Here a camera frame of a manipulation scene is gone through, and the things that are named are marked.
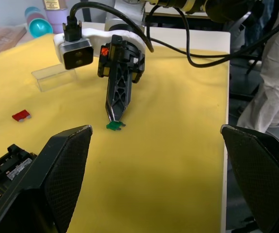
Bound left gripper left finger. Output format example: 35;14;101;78
0;125;93;233

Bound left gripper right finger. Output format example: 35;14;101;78
220;124;279;233

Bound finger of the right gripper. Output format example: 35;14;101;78
105;101;117;121
106;70;133;121

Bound small green fuse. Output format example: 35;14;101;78
106;120;127;132

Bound black fuse box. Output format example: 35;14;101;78
0;144;38;207

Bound clear plastic fuse box cover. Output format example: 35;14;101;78
31;63;78;92

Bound small red fuse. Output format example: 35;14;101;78
12;109;32;122

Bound yellow table mat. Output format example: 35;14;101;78
0;33;231;233

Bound lavender cup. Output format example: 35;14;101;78
44;8;69;35

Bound robot body in beige cloth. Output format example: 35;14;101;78
236;0;279;133

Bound wooden sticks in clear package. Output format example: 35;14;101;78
0;26;28;59

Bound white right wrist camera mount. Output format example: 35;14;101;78
53;23;147;71

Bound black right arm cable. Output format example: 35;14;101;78
62;1;154;53

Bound black robot body cable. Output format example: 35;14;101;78
145;4;279;69

